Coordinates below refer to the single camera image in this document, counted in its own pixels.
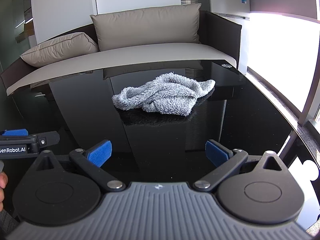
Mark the bright window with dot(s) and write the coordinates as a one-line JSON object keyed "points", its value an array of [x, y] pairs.
{"points": [[275, 42]]}

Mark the small beige cushion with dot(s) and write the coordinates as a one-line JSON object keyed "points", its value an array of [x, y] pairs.
{"points": [[60, 48]]}

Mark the grey fluffy towel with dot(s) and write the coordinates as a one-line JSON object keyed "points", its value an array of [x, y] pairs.
{"points": [[165, 95]]}

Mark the large beige cushion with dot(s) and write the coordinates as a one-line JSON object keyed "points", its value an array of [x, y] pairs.
{"points": [[147, 27]]}

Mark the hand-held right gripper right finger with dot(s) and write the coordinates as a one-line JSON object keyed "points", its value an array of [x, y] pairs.
{"points": [[215, 152]]}

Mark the round metal disc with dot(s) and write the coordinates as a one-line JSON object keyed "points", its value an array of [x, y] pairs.
{"points": [[226, 65]]}

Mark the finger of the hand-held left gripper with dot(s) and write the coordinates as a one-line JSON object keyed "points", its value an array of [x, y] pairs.
{"points": [[48, 137], [15, 132]]}

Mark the person's left hand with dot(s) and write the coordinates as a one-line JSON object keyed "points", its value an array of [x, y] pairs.
{"points": [[3, 181]]}

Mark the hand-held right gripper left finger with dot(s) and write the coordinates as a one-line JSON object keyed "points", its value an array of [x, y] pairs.
{"points": [[100, 153]]}

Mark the dark brown sofa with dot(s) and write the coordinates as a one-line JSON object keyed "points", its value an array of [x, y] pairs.
{"points": [[150, 55]]}

